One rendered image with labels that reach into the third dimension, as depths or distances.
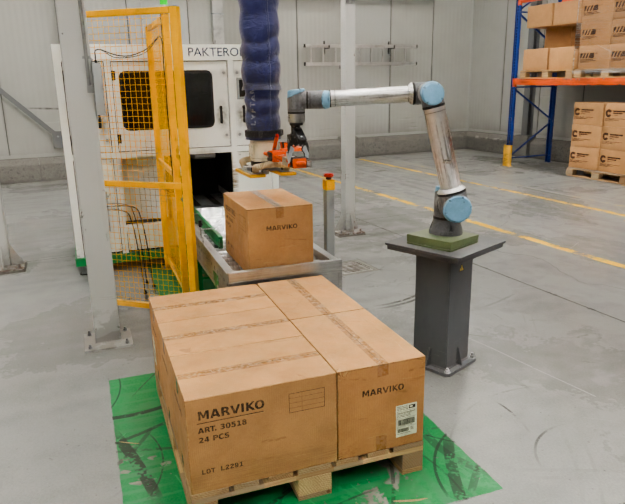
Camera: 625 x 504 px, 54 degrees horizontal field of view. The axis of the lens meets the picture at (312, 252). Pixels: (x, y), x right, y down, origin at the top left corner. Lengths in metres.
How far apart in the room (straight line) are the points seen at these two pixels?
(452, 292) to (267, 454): 1.54
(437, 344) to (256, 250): 1.18
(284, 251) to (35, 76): 8.84
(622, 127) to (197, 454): 9.29
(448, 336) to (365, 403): 1.17
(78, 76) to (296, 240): 1.59
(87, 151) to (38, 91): 8.01
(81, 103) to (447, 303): 2.43
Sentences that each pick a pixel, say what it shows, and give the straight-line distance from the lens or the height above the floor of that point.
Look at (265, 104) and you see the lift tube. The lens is 3.71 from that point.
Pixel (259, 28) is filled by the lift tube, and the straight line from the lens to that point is 3.70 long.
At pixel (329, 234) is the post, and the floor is 0.62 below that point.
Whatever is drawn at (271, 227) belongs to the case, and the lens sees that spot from 3.59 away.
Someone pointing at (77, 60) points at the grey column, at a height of 1.78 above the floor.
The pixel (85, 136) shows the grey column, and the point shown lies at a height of 1.35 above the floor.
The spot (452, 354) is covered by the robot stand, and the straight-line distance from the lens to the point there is 3.74.
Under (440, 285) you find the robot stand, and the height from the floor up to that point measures 0.52.
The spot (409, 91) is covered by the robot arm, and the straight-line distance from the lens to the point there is 3.40.
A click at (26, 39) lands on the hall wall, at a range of 12.01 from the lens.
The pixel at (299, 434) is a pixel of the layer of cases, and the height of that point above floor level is 0.31.
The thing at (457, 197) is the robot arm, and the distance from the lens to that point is 3.30.
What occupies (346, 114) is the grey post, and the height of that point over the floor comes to 1.29.
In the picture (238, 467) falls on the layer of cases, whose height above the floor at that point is 0.22.
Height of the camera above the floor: 1.66
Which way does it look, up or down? 16 degrees down
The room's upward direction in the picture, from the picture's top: 1 degrees counter-clockwise
